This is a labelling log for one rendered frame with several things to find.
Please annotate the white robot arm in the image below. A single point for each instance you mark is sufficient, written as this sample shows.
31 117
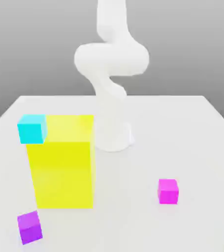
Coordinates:
111 59

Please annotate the small cyan cube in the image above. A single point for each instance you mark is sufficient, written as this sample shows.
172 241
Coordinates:
31 132

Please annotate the small magenta cube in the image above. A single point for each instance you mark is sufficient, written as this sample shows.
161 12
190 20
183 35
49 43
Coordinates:
168 192

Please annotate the small purple cube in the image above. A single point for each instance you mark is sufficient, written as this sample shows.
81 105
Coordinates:
29 228

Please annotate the large yellow box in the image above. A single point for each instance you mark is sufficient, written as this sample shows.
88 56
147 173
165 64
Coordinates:
62 173

